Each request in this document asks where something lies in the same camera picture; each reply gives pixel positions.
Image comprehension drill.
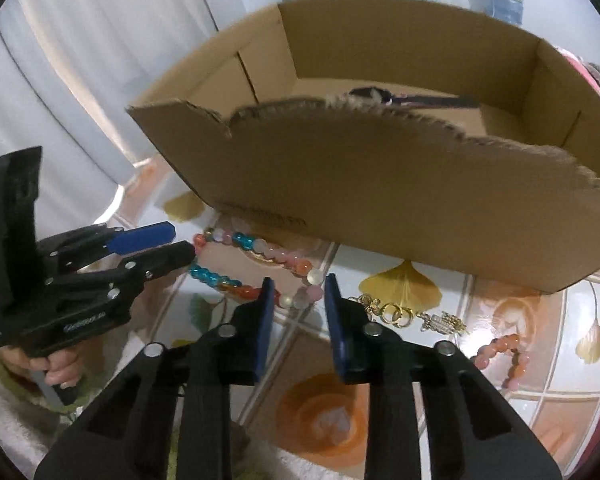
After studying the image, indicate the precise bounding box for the multicolour bead necklace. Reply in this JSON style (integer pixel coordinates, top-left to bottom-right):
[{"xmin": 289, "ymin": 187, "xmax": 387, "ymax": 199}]
[{"xmin": 188, "ymin": 226, "xmax": 327, "ymax": 311}]

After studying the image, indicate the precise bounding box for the white curtain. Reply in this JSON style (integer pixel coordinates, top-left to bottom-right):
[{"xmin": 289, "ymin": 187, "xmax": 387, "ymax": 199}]
[{"xmin": 0, "ymin": 0, "xmax": 215, "ymax": 237}]

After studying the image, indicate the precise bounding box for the person's left hand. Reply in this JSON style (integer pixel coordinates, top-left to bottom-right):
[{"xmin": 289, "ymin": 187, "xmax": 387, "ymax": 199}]
[{"xmin": 0, "ymin": 344, "xmax": 85, "ymax": 389}]

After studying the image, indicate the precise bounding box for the pink strap smart watch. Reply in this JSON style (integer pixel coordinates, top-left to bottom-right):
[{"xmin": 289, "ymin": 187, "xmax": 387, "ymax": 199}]
[{"xmin": 348, "ymin": 87, "xmax": 479, "ymax": 110}]

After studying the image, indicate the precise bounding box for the brown cardboard box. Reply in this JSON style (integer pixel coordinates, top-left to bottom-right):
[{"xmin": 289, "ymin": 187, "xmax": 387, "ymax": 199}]
[{"xmin": 129, "ymin": 0, "xmax": 600, "ymax": 292}]

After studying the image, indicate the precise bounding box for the ginkgo pattern tablecloth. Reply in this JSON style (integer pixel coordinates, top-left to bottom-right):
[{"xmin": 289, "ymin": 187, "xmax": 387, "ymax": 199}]
[{"xmin": 92, "ymin": 156, "xmax": 600, "ymax": 476}]

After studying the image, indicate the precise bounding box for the orange pink bead bracelet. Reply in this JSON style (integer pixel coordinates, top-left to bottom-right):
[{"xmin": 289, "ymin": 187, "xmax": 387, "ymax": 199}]
[{"xmin": 469, "ymin": 332, "xmax": 531, "ymax": 394}]

